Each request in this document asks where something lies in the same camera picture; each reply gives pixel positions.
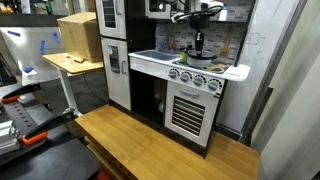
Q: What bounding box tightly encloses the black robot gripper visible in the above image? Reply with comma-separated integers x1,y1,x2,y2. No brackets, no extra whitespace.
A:
171,4,223,57

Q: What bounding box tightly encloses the black glass pot lid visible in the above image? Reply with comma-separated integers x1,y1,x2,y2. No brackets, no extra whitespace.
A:
180,45,193,54

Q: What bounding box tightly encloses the small grey pot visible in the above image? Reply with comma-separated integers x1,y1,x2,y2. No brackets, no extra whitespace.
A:
187,50,217,68

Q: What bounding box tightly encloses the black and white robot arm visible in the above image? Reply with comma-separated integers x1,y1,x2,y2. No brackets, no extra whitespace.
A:
145,0,224,57

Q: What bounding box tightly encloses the green toy pot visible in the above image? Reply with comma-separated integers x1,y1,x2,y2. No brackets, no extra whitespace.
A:
180,50,192,61

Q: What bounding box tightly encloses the hanging wooden spoon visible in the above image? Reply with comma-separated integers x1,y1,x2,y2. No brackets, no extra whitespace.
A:
220,27,233,58

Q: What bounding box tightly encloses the wooden spatula toy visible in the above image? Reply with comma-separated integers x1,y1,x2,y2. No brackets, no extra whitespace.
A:
206,64,225,71

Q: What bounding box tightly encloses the white bottle on shelf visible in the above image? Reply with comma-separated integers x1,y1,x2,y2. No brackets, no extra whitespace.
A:
218,6,228,21

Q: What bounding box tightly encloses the toy play kitchen unit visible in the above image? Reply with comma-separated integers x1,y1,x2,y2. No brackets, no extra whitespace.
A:
95,0,250,156

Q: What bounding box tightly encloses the white whiteboard panel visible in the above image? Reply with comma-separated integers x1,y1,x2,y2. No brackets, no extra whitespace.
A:
216,0,305,135

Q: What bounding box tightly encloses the brown cardboard box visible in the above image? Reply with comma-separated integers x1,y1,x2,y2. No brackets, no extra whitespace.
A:
57,12,102,63

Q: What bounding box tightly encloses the wooden bench platform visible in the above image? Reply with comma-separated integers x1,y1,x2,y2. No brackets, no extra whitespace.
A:
76,105,259,180

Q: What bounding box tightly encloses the light wooden side table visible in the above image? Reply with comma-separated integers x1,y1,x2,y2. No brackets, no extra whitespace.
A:
43,53,103,116

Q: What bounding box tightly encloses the black orange bar clamp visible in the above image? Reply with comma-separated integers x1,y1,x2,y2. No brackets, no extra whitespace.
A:
21,108,76,146

